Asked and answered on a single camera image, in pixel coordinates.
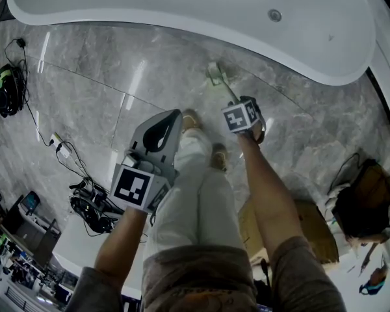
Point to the brown cardboard box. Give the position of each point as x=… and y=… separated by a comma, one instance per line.
x=315, y=229

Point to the person's right forearm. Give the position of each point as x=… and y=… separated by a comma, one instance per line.
x=269, y=200

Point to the black device with green top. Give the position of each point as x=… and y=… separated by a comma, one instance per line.
x=3, y=88

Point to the person's left forearm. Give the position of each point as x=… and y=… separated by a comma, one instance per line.
x=120, y=239

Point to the white box stool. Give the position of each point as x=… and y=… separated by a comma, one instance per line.
x=81, y=255

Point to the dark cluttered desk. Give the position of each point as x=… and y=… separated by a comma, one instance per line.
x=22, y=239

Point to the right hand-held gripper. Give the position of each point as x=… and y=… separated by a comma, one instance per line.
x=237, y=119

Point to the white and dark green bathtub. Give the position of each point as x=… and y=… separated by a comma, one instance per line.
x=182, y=8

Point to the white power strip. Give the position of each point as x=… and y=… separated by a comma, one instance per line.
x=61, y=145

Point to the dark teal bin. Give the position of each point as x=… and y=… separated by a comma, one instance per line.
x=31, y=202

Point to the person's tan left shoe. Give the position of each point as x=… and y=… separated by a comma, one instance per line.
x=192, y=121

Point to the person's white trousers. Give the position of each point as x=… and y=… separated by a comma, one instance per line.
x=198, y=206

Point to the brown printed shirt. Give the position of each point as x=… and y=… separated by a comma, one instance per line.
x=198, y=278

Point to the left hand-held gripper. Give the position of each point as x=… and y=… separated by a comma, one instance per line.
x=131, y=187

